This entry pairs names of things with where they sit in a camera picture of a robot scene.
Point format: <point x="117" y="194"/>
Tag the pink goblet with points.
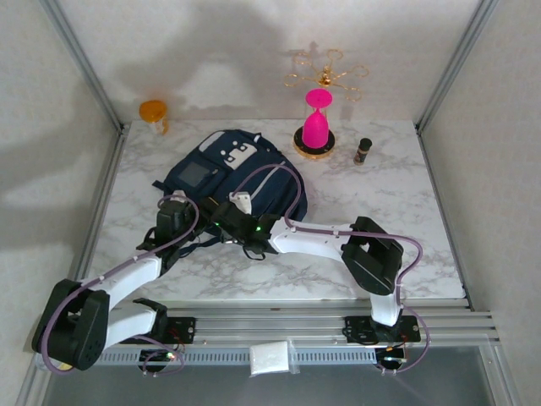
<point x="318" y="131"/>

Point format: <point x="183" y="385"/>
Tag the aluminium corner post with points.
<point x="456" y="63"/>
<point x="84" y="67"/>

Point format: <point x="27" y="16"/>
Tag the jar with orange lid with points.
<point x="152" y="110"/>

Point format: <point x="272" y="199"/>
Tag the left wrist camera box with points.
<point x="178" y="194"/>

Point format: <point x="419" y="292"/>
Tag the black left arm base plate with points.
<point x="181" y="330"/>

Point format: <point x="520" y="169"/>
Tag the black controller board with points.
<point x="391" y="357"/>
<point x="158" y="357"/>

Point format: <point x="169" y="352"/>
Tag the spice bottle with black cap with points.
<point x="362" y="154"/>

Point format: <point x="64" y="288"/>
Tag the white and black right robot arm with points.
<point x="304" y="239"/>

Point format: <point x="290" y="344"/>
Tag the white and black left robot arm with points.
<point x="122" y="277"/>

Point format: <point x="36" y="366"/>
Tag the navy blue backpack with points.
<point x="270" y="186"/>

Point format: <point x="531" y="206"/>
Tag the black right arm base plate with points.
<point x="359" y="332"/>

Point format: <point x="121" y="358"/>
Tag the aluminium side rail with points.
<point x="110" y="177"/>
<point x="441" y="199"/>

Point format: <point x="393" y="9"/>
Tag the white plastic packet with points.
<point x="268" y="357"/>

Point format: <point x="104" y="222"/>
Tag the aluminium rail frame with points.
<point x="270" y="325"/>

